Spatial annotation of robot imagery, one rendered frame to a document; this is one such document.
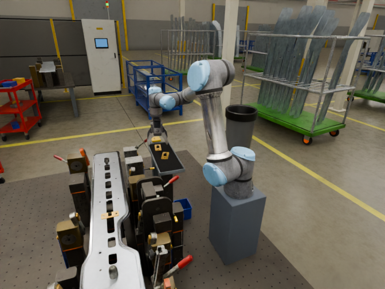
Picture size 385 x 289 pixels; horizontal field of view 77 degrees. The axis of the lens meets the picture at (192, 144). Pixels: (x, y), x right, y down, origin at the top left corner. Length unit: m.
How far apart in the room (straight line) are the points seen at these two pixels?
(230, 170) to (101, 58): 6.79
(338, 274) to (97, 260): 2.03
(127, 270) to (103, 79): 6.90
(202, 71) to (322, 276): 2.04
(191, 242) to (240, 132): 2.50
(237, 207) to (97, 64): 6.80
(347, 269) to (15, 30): 8.43
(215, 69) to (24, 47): 7.69
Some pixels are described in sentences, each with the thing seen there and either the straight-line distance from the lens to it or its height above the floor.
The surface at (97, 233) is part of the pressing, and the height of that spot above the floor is 1.00.
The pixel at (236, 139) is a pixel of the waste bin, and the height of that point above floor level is 0.30.
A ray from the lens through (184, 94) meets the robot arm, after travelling 1.35.
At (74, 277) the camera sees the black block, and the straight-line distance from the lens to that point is 1.13.
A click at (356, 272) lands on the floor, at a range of 2.70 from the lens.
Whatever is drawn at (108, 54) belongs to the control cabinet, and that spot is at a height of 1.14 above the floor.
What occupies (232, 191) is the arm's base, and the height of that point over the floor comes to 1.13.
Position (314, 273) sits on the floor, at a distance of 2.53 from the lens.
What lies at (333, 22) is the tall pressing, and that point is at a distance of 5.05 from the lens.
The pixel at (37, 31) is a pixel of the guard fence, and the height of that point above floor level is 1.67.
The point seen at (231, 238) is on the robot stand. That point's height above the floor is 0.89.
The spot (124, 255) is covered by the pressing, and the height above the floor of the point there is 1.00.
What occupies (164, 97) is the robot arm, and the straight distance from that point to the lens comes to 1.31.
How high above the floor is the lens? 1.84
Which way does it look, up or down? 26 degrees down
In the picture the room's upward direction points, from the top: 1 degrees clockwise
